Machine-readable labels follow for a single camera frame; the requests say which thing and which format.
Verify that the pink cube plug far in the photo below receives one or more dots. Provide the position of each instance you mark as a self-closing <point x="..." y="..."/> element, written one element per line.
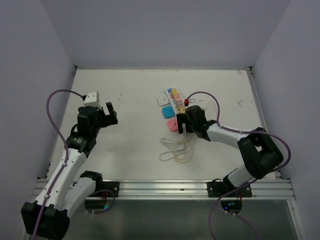
<point x="177" y="98"/>

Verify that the white power strip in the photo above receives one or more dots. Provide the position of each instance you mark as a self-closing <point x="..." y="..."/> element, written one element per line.
<point x="171" y="99"/>

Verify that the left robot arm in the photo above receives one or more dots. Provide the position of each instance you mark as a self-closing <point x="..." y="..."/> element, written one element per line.
<point x="49" y="215"/>

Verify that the yellow cube plug far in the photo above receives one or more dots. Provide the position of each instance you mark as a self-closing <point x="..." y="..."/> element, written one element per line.
<point x="174" y="92"/>

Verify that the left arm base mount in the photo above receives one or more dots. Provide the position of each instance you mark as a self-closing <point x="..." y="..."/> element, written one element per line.
<point x="108" y="188"/>

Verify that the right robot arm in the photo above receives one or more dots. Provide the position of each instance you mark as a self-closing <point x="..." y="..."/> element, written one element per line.
<point x="259" y="152"/>

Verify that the aluminium front rail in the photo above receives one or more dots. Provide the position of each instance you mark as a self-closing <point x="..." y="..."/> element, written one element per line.
<point x="264" y="189"/>

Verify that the blue plug adapter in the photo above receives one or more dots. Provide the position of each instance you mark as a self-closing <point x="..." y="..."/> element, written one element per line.
<point x="168" y="112"/>

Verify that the yellow cube plug near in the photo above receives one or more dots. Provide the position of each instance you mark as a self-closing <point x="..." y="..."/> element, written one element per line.
<point x="181" y="110"/>

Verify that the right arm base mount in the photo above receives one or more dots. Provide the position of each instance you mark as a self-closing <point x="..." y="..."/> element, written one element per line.
<point x="216" y="188"/>

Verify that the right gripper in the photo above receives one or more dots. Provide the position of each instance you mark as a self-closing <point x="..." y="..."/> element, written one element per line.
<point x="181" y="119"/>

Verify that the pink plug adapter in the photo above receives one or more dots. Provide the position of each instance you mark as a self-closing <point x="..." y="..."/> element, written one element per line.
<point x="172" y="125"/>

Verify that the yellow cube plug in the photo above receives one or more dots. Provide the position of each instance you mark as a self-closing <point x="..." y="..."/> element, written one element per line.
<point x="181" y="110"/>
<point x="174" y="92"/>

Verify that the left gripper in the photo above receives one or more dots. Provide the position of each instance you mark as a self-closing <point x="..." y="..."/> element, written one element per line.
<point x="108" y="120"/>

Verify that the white plug adapter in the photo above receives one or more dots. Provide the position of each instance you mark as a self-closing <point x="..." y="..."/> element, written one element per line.
<point x="163" y="100"/>

